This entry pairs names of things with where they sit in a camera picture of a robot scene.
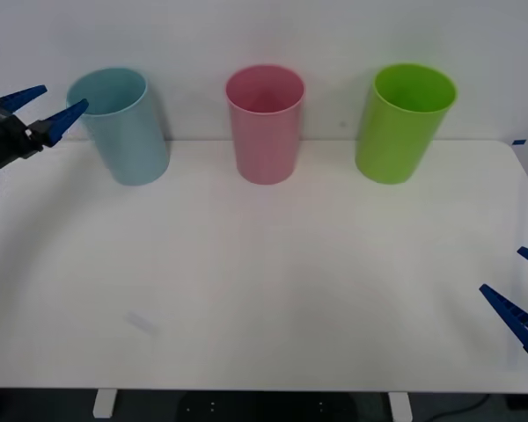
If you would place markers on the pale blue plastic bin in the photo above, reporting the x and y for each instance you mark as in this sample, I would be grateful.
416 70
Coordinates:
123 127

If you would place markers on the green plastic bin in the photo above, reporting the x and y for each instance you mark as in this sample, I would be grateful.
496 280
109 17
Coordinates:
396 132

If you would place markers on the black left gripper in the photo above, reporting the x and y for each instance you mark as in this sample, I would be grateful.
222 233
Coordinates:
4 140

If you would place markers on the white table leg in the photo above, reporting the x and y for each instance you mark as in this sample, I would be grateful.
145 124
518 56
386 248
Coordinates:
399 406
104 403

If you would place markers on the pink plastic bin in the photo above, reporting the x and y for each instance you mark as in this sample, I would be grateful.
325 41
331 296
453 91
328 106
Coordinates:
264 132

